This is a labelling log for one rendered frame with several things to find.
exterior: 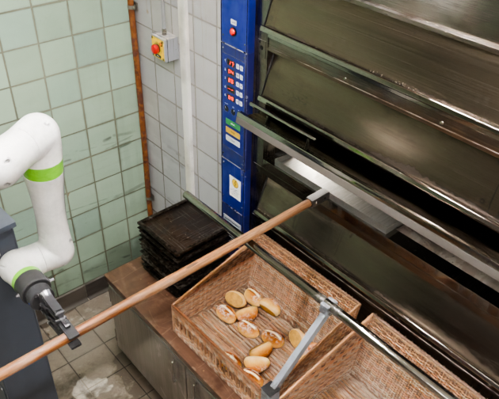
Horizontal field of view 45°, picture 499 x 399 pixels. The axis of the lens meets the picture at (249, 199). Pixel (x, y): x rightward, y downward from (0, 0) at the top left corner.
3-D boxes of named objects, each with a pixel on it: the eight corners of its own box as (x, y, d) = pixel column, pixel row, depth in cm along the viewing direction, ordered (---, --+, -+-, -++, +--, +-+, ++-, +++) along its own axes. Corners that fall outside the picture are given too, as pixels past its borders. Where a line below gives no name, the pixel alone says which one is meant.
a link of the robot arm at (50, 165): (-2, 121, 161) (38, 132, 158) (29, 100, 171) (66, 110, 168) (10, 177, 172) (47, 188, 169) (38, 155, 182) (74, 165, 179)
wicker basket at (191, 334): (258, 276, 273) (260, 229, 256) (355, 352, 239) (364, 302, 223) (169, 330, 246) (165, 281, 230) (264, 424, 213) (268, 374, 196)
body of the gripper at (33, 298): (47, 276, 178) (61, 294, 173) (51, 297, 183) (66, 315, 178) (22, 288, 174) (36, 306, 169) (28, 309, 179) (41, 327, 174)
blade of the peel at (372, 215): (386, 234, 204) (386, 228, 202) (274, 165, 237) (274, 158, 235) (448, 193, 223) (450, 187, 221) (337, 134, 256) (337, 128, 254)
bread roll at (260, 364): (271, 356, 227) (269, 370, 224) (269, 361, 233) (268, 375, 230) (244, 354, 227) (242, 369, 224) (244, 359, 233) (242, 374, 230)
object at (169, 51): (165, 51, 266) (164, 29, 260) (179, 58, 260) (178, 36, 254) (151, 55, 262) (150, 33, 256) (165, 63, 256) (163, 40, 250)
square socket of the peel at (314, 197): (312, 209, 215) (312, 201, 213) (304, 204, 217) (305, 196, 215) (329, 199, 219) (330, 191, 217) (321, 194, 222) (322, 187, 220)
